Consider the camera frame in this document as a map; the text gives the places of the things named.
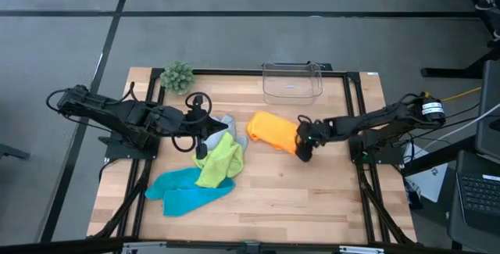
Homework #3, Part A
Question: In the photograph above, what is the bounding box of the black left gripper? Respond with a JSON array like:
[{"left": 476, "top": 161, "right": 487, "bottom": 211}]
[{"left": 181, "top": 107, "right": 230, "bottom": 160}]

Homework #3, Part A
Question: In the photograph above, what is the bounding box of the orange microfiber towel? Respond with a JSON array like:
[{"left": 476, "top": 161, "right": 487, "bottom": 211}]
[{"left": 245, "top": 110, "right": 302, "bottom": 156}]

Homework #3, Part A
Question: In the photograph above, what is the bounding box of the lime green microfiber towel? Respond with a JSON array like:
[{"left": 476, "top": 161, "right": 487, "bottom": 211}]
[{"left": 191, "top": 131, "right": 245, "bottom": 189}]

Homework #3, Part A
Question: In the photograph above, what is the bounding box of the teal microfiber towel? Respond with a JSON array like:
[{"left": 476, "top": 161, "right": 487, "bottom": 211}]
[{"left": 144, "top": 166, "right": 238, "bottom": 218}]

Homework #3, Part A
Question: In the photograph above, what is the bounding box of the grey microfiber towel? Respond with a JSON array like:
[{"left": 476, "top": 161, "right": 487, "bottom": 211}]
[{"left": 202, "top": 115, "right": 249, "bottom": 153}]

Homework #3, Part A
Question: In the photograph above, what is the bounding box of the clear plastic bin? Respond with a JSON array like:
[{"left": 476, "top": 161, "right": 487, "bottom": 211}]
[{"left": 261, "top": 61, "right": 324, "bottom": 106}]

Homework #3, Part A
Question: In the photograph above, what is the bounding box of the potted artificial green plant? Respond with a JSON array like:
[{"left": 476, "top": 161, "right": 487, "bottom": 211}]
[{"left": 159, "top": 60, "right": 195, "bottom": 95}]

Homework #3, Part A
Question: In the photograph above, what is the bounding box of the white laptop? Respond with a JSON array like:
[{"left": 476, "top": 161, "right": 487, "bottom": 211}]
[{"left": 402, "top": 142, "right": 449, "bottom": 203}]

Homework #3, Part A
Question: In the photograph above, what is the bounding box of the black desk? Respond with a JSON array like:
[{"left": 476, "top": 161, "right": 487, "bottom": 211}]
[{"left": 420, "top": 0, "right": 500, "bottom": 79}]

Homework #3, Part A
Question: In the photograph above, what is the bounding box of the dark grey laptop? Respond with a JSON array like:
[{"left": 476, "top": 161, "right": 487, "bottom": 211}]
[{"left": 447, "top": 150, "right": 500, "bottom": 247}]

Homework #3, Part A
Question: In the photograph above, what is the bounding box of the dark grey monitor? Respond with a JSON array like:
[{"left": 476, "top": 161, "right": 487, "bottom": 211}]
[{"left": 474, "top": 60, "right": 500, "bottom": 161}]

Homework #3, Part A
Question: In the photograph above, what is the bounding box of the black stand foot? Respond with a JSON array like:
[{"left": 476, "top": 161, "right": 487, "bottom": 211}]
[{"left": 0, "top": 143, "right": 30, "bottom": 160}]

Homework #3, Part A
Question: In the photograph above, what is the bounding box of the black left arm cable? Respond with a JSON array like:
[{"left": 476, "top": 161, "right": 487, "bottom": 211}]
[{"left": 170, "top": 91, "right": 214, "bottom": 154}]

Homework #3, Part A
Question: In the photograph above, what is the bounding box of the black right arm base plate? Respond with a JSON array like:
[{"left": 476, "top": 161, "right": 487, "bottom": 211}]
[{"left": 348, "top": 134, "right": 405, "bottom": 165}]

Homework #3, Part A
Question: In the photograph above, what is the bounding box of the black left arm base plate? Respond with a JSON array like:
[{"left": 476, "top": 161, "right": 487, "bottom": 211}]
[{"left": 97, "top": 128, "right": 161, "bottom": 160}]

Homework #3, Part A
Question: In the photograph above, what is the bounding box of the silver metal bracket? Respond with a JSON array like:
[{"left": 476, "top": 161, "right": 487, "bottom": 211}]
[
  {"left": 120, "top": 241, "right": 169, "bottom": 254},
  {"left": 337, "top": 245, "right": 386, "bottom": 254}
]

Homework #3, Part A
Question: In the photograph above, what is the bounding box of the yellow cable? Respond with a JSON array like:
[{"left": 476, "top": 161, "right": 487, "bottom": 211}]
[{"left": 423, "top": 87, "right": 482, "bottom": 102}]

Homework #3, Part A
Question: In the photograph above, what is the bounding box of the white cable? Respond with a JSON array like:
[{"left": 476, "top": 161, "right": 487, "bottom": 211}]
[{"left": 423, "top": 103, "right": 500, "bottom": 150}]

